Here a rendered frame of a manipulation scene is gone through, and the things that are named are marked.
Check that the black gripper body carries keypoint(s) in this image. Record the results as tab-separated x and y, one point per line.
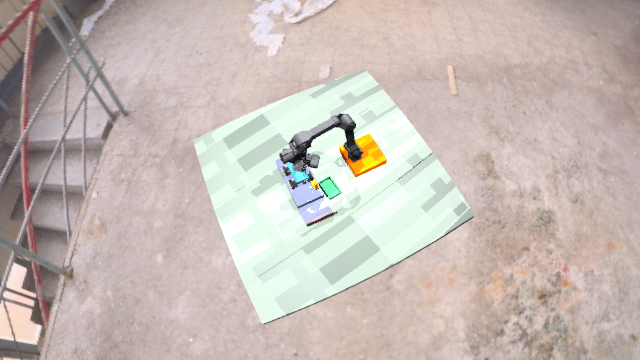
312	160

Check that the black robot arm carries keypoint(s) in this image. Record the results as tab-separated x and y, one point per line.
303	140

